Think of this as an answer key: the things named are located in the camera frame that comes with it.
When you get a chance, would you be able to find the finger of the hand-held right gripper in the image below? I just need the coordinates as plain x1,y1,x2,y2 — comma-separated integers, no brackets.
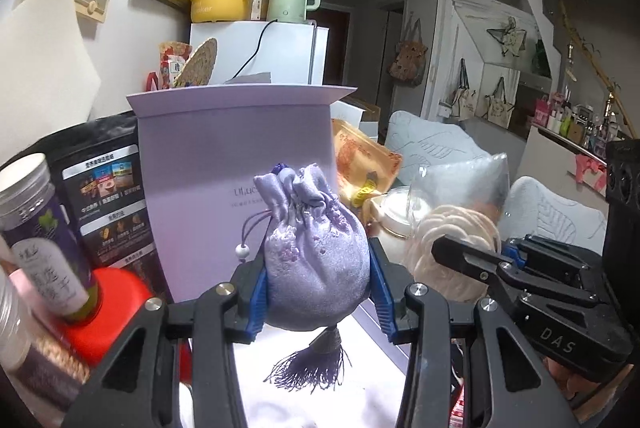
431,232,517,290
501,235,597,295

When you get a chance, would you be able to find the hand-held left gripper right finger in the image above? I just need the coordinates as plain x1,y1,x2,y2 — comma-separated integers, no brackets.
369,238,571,428

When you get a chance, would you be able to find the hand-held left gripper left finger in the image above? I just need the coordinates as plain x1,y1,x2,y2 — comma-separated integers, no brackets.
62,259,271,428

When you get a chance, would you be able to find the cream braided item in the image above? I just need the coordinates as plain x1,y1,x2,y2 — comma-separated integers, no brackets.
404,154,512,305

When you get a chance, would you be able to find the purple tasselled sachet pouch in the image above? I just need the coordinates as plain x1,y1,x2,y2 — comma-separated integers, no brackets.
235,162,373,391

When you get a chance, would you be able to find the lavender gift box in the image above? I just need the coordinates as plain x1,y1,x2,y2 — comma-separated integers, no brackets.
125,83,418,428

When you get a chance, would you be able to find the white embossed pillow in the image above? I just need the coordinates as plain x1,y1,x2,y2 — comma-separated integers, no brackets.
384,110,496,191
499,175,609,255

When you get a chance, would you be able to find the cream lidded bottle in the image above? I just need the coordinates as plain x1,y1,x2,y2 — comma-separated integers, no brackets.
362,187,426,270

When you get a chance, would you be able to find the pink ribbon bow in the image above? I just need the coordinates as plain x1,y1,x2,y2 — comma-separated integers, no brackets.
574,152,609,185

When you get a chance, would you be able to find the row of small bottles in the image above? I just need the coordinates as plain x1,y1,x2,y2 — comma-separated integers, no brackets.
534,89,632,150

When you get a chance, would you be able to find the red canister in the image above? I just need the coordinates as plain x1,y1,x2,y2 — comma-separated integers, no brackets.
62,267,157,368

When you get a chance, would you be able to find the orange printed pouch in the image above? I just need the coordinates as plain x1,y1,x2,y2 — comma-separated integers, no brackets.
331,118,404,209

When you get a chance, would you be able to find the white tote bag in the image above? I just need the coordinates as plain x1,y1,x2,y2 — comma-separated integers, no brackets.
474,76,519,130
451,57,482,122

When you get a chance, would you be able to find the black printed pouch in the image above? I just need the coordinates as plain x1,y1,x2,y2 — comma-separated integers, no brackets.
47,112,168,304

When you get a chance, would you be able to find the bamboo stick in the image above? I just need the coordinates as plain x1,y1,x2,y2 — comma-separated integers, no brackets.
559,0,638,136

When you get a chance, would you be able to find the brown hanging bag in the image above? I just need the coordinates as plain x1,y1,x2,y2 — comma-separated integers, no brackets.
389,12,429,88

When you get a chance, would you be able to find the purple label jar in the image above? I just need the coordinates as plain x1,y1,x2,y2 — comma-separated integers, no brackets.
0,152,103,325

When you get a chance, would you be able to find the clear jar with silver lid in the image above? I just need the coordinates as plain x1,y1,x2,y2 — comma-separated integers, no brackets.
0,265,93,411

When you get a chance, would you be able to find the round woven coaster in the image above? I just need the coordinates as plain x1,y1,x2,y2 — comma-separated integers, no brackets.
171,37,219,88

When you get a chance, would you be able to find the white mini fridge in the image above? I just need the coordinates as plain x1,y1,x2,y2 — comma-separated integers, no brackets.
188,20,331,88

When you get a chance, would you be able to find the red printed gift bag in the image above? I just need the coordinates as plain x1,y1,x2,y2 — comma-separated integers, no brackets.
147,40,195,90

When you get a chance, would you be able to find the white foam sheet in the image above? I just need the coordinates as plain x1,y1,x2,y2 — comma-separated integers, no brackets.
0,0,104,131

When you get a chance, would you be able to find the black power cable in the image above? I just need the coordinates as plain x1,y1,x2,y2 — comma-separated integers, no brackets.
231,19,279,82

